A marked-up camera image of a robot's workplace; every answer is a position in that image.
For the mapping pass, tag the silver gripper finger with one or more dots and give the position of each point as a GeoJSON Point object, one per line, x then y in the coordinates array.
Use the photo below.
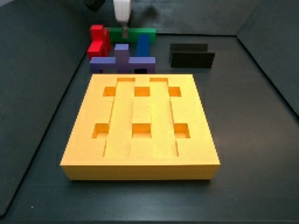
{"type": "Point", "coordinates": [125, 32]}

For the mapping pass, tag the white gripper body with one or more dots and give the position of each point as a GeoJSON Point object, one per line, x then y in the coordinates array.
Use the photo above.
{"type": "Point", "coordinates": [123, 7]}

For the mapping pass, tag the green long block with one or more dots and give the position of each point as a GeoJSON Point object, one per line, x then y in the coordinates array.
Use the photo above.
{"type": "Point", "coordinates": [133, 34]}

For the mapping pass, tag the yellow slotted board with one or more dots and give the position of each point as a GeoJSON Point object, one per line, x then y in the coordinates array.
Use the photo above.
{"type": "Point", "coordinates": [141, 130]}

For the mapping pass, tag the blue long block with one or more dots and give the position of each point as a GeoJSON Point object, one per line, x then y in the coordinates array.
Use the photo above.
{"type": "Point", "coordinates": [143, 46]}

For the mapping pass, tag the red cross-shaped block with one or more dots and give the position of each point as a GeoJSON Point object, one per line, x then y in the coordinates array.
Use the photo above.
{"type": "Point", "coordinates": [101, 45]}

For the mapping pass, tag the purple cross-shaped block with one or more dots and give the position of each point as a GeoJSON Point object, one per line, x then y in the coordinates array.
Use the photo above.
{"type": "Point", "coordinates": [122, 62]}

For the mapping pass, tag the black metal bracket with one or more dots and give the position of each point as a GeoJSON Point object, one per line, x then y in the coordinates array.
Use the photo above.
{"type": "Point", "coordinates": [192, 56]}

